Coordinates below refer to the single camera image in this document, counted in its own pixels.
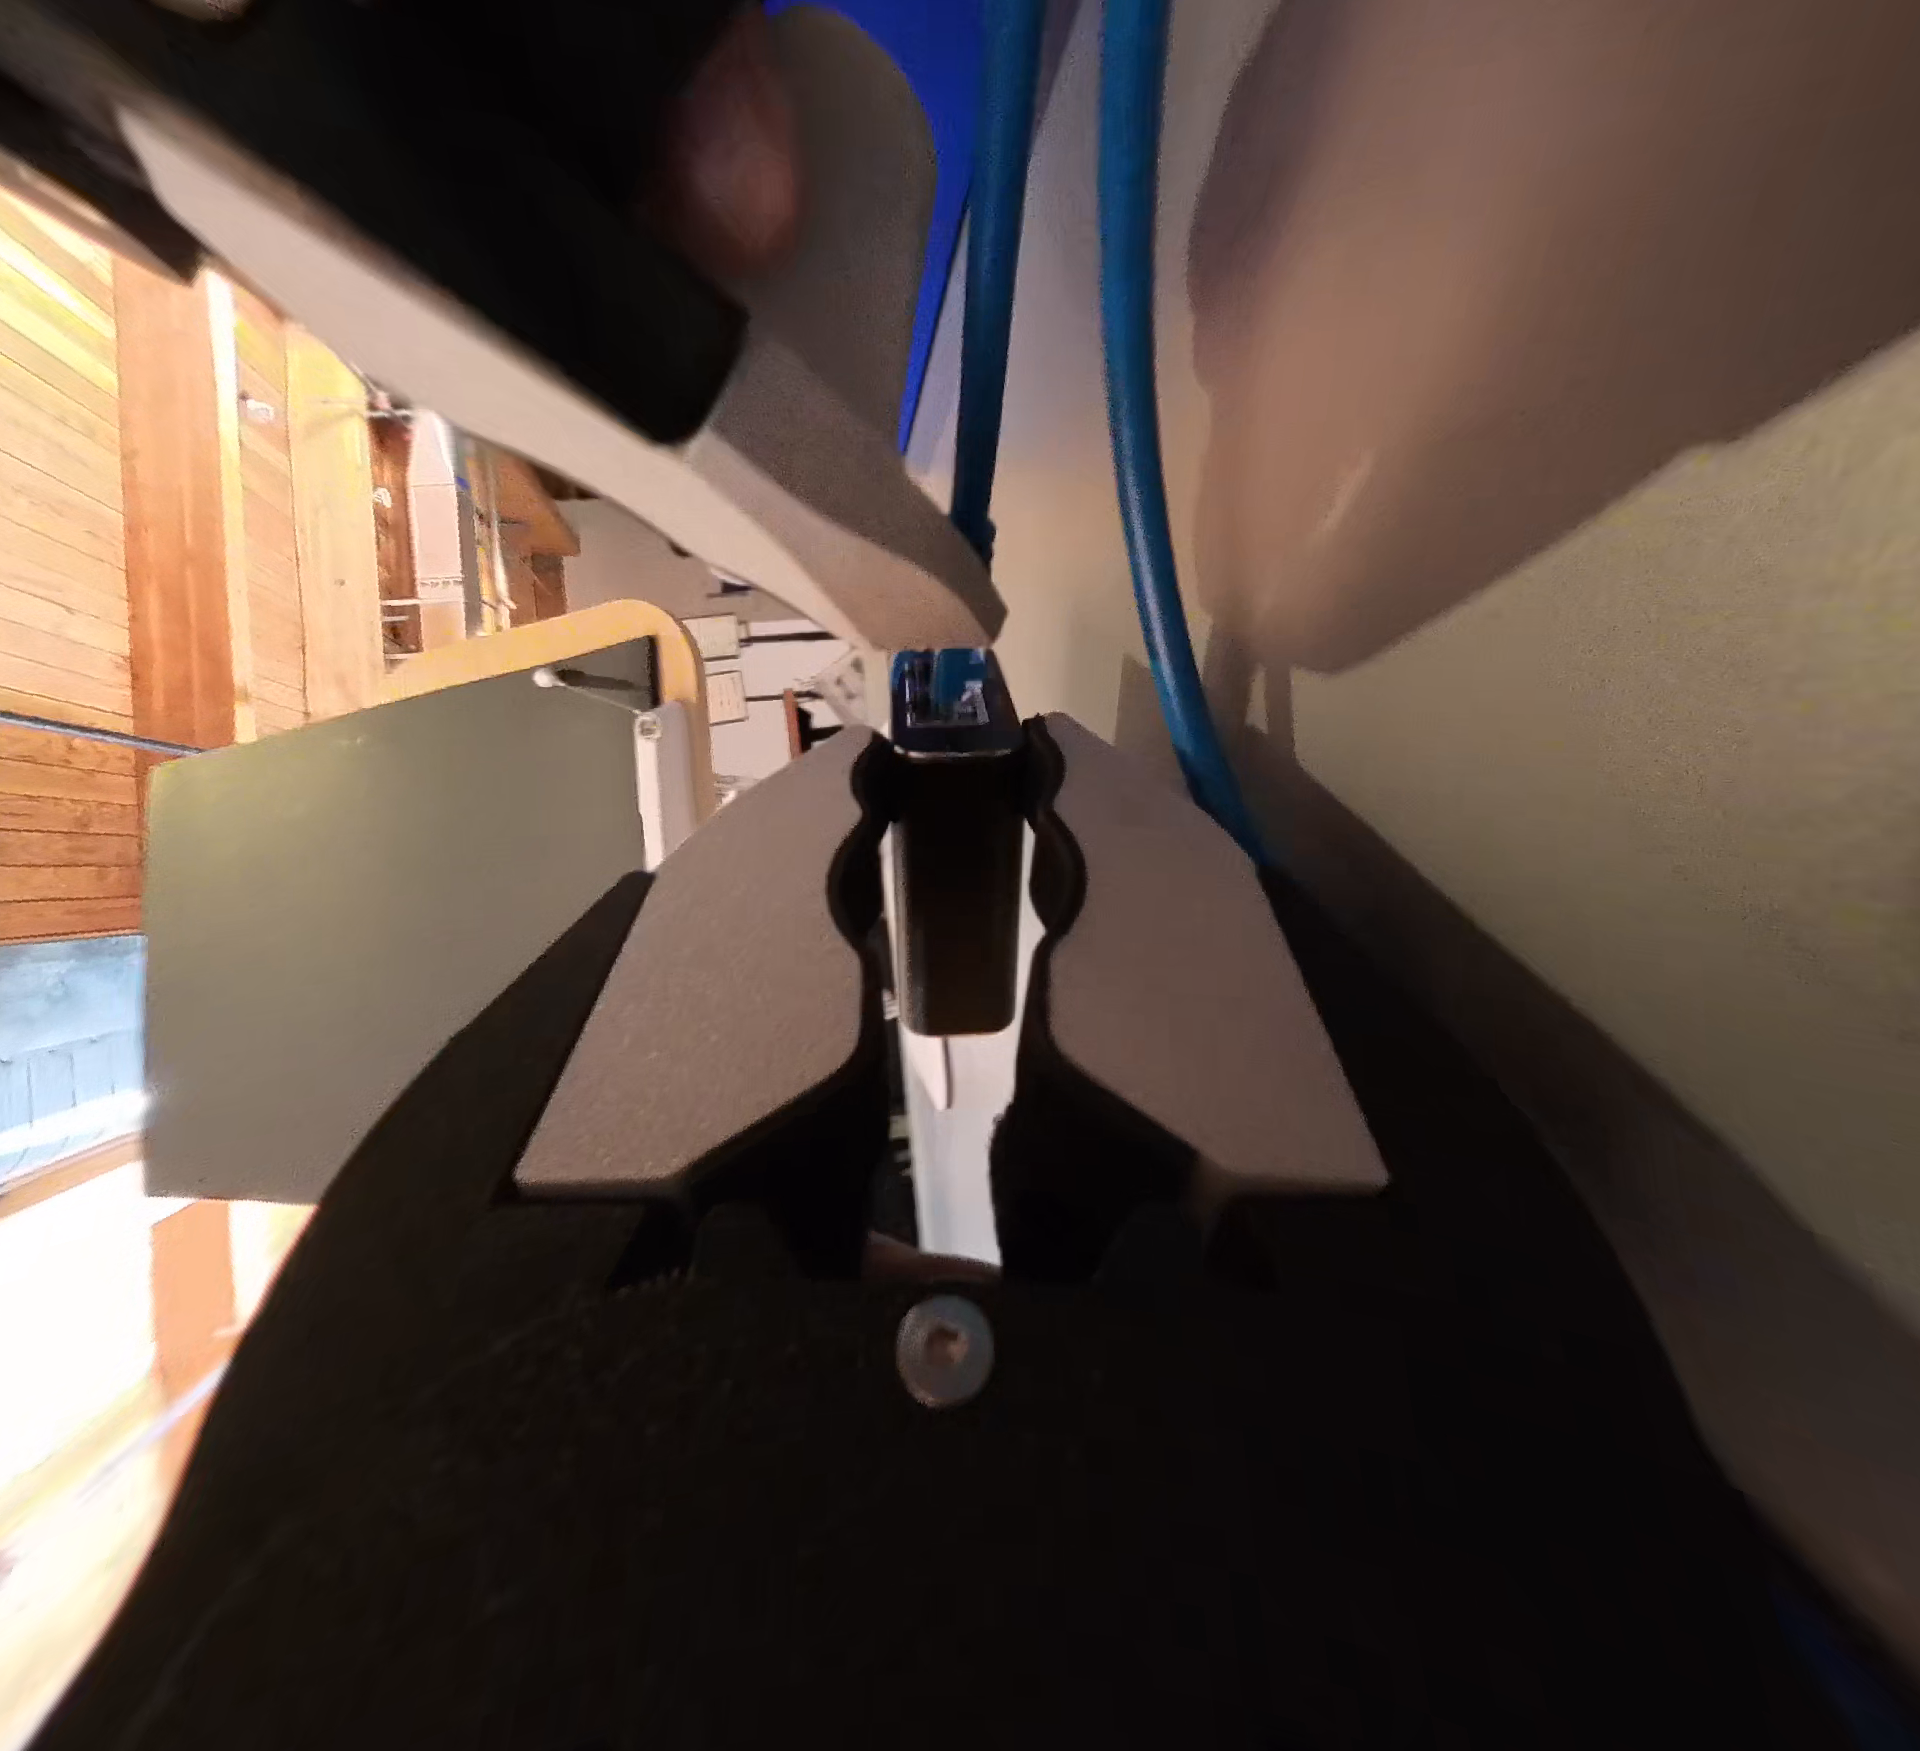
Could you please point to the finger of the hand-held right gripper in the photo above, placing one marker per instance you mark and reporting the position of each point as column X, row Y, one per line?
column 839, row 490

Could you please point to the white panel bracket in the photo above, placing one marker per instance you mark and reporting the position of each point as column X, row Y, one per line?
column 650, row 791

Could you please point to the black ethernet port adapter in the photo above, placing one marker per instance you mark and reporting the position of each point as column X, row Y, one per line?
column 960, row 911

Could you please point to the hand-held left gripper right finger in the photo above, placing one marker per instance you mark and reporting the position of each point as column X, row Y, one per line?
column 1201, row 1015

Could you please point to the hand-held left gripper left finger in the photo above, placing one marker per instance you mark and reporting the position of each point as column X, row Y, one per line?
column 721, row 1002

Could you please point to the black panel with wooden rim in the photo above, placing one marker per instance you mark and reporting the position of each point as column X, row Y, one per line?
column 376, row 911

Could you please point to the person's right hand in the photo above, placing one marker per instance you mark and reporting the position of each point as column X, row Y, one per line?
column 734, row 162

